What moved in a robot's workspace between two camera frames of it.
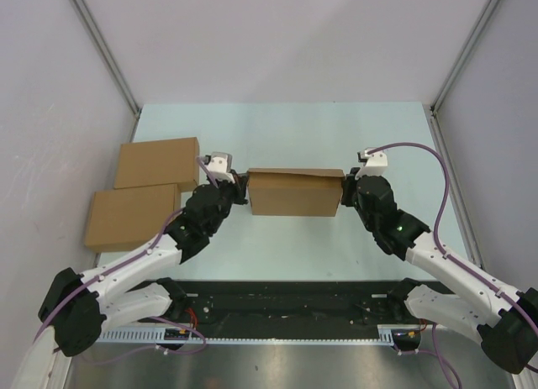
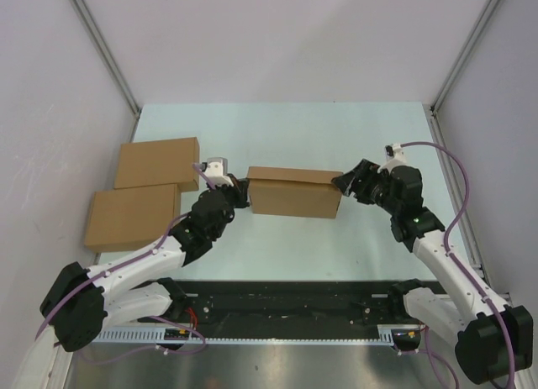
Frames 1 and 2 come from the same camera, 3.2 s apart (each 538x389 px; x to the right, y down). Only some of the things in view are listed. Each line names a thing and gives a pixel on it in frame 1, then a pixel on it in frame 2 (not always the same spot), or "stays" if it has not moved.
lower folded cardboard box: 129,219 stays
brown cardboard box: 295,191 stays
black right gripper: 349,184 → 349,182
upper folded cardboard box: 159,163 stays
